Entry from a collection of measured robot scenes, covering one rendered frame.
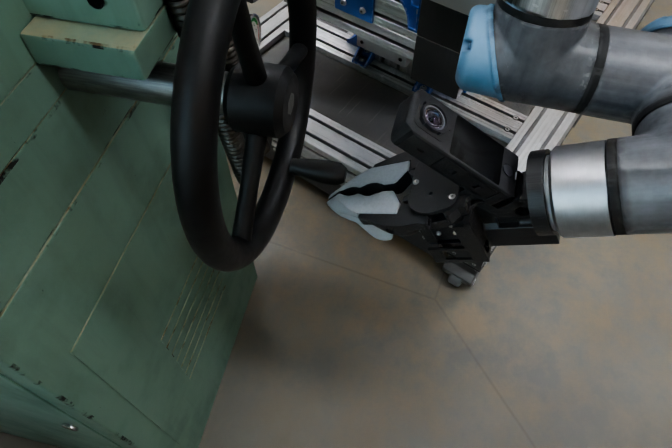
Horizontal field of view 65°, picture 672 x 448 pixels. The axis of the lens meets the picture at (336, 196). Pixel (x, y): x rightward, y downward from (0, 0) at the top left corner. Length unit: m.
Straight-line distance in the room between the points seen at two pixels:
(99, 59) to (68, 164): 0.13
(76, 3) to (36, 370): 0.33
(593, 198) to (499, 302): 0.88
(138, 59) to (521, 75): 0.30
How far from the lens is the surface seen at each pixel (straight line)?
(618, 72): 0.47
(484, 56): 0.46
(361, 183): 0.51
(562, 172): 0.43
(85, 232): 0.58
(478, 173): 0.43
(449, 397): 1.18
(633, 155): 0.43
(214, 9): 0.32
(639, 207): 0.43
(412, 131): 0.40
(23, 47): 0.48
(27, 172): 0.50
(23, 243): 0.52
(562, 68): 0.46
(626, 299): 1.40
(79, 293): 0.60
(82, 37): 0.45
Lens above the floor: 1.12
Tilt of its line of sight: 54 degrees down
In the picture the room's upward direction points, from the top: straight up
